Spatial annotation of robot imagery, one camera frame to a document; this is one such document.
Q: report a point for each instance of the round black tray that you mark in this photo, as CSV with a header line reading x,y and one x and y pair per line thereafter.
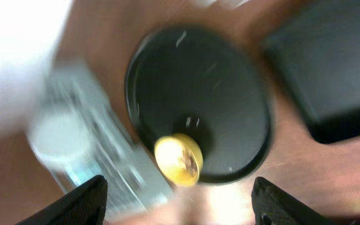
x,y
191,80

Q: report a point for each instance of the yellow bowl with food scraps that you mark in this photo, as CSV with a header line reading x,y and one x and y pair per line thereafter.
x,y
179,158

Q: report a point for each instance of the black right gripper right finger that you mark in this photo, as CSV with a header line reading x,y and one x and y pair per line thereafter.
x,y
271,205

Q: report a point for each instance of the grey plastic dishwasher rack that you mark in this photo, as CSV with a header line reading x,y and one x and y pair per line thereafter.
x,y
76,135

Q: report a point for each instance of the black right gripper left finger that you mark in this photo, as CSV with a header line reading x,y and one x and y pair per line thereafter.
x,y
84,205

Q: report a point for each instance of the black rectangular tray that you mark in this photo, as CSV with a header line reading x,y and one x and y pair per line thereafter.
x,y
317,56

